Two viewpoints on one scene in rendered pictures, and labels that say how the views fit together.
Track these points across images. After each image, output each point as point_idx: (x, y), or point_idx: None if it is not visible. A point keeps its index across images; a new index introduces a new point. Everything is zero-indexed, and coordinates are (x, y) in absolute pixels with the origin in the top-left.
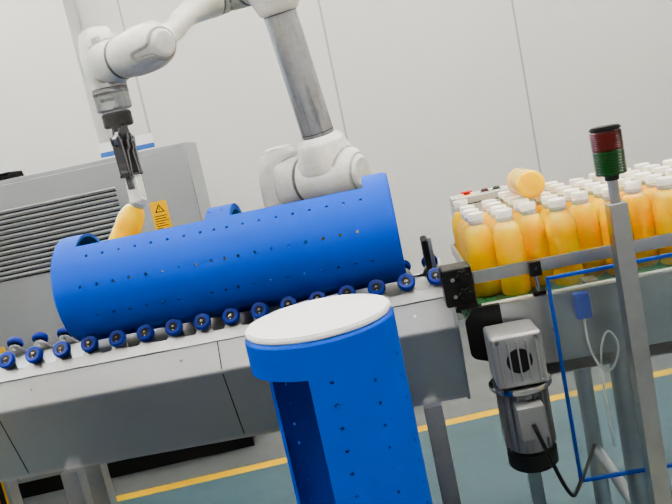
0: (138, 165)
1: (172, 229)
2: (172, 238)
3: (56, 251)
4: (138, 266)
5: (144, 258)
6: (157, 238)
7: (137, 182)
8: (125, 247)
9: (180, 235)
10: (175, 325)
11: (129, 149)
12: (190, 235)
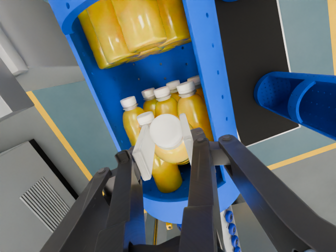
0: (115, 176)
1: (200, 39)
2: (211, 36)
3: (231, 200)
4: (228, 84)
5: (226, 77)
6: (213, 62)
7: (147, 151)
8: (224, 109)
9: (207, 21)
10: None
11: (189, 206)
12: (205, 2)
